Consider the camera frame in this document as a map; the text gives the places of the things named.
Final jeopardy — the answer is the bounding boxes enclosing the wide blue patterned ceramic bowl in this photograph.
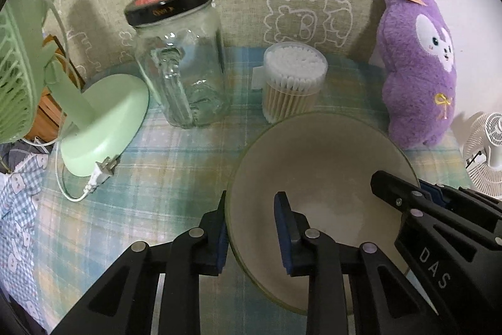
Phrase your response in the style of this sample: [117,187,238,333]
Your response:
[225,112,419,316]

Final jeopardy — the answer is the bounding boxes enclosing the black fan cable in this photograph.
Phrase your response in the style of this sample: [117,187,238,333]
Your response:
[465,151,484,169]

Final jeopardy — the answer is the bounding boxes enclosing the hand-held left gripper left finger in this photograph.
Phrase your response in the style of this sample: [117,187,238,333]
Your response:
[51,190,228,335]

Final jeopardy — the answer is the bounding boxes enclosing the purple plush toy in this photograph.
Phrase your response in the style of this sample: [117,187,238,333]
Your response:
[371,0,459,151]

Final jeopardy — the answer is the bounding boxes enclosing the clear cotton swab container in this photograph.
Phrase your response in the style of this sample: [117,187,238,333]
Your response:
[253,43,328,124]

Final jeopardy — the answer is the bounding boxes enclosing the blue bear print cloth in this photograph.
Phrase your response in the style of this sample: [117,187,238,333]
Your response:
[0,152,50,324]

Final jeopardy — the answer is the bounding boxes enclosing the green desk fan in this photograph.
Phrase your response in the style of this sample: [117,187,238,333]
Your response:
[0,0,151,177]

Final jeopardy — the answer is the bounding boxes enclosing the white standing fan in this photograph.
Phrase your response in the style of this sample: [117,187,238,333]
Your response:
[463,111,502,198]

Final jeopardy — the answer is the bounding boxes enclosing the orange wooden chair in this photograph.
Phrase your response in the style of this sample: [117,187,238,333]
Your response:
[25,31,85,141]

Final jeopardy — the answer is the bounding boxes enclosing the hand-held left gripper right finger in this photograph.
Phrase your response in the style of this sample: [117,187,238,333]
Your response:
[274,191,442,335]

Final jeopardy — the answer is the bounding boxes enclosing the glass jar black lid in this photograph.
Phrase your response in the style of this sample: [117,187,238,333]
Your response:
[124,0,231,130]

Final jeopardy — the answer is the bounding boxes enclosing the plaid tablecloth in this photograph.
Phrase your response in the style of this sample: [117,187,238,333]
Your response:
[33,45,477,335]

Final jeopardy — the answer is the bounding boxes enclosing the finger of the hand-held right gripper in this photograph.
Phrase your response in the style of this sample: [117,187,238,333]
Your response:
[418,180,502,237]
[371,170,502,335]

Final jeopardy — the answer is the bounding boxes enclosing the white fan cable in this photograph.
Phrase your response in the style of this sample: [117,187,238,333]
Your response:
[24,0,120,202]

